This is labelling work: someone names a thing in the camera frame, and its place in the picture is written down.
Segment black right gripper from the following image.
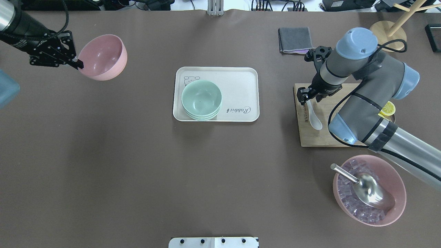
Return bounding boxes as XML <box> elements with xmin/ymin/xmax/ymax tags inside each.
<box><xmin>297</xmin><ymin>46</ymin><xmax>343</xmax><ymax>106</ymax></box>

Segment stacked green bowls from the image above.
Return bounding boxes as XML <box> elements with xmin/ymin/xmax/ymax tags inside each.
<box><xmin>181</xmin><ymin>80</ymin><xmax>223</xmax><ymax>121</ymax></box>

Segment lemon slices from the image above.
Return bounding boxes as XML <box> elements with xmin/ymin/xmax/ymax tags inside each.
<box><xmin>378</xmin><ymin>101</ymin><xmax>396</xmax><ymax>120</ymax></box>

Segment small pink bowl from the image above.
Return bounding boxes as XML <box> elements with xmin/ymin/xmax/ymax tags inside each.
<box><xmin>78</xmin><ymin>34</ymin><xmax>128</xmax><ymax>81</ymax></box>

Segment large pink ice bowl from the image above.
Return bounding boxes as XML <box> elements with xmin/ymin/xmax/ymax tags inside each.
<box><xmin>331</xmin><ymin>154</ymin><xmax>407</xmax><ymax>226</ymax></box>

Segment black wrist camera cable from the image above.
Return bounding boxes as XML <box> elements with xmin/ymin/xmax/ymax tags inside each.
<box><xmin>328</xmin><ymin>39</ymin><xmax>408</xmax><ymax>148</ymax></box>

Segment cream rabbit tray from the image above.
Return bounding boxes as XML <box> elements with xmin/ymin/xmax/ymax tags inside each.
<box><xmin>172</xmin><ymin>66</ymin><xmax>260</xmax><ymax>122</ymax></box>

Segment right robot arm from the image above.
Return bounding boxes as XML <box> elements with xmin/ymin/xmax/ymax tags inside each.
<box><xmin>297</xmin><ymin>27</ymin><xmax>441</xmax><ymax>189</ymax></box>

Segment grey folded cloth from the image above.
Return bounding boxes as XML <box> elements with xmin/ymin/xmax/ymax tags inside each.
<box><xmin>278</xmin><ymin>27</ymin><xmax>315</xmax><ymax>54</ymax></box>

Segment aluminium frame post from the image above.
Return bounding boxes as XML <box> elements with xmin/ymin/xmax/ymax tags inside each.
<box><xmin>207</xmin><ymin>0</ymin><xmax>225</xmax><ymax>16</ymax></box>

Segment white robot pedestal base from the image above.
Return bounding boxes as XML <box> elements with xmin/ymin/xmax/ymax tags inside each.
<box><xmin>168</xmin><ymin>237</ymin><xmax>259</xmax><ymax>248</ymax></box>

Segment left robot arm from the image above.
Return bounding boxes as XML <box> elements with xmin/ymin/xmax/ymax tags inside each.
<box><xmin>1</xmin><ymin>0</ymin><xmax>84</xmax><ymax>70</ymax></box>

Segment wooden mug tree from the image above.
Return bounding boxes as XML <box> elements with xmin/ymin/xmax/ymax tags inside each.
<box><xmin>369</xmin><ymin>0</ymin><xmax>440</xmax><ymax>58</ymax></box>

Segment white ceramic spoon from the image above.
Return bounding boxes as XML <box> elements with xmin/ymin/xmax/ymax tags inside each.
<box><xmin>306</xmin><ymin>100</ymin><xmax>323</xmax><ymax>131</ymax></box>

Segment wooden cutting board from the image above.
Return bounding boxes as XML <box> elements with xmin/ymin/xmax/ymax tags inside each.
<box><xmin>293</xmin><ymin>83</ymin><xmax>358</xmax><ymax>147</ymax></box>

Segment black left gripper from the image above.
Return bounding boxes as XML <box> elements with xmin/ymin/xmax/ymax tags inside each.
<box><xmin>29</xmin><ymin>30</ymin><xmax>84</xmax><ymax>70</ymax></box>

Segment metal ice scoop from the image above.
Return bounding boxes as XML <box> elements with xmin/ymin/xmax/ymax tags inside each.
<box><xmin>330</xmin><ymin>163</ymin><xmax>396</xmax><ymax>211</ymax></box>

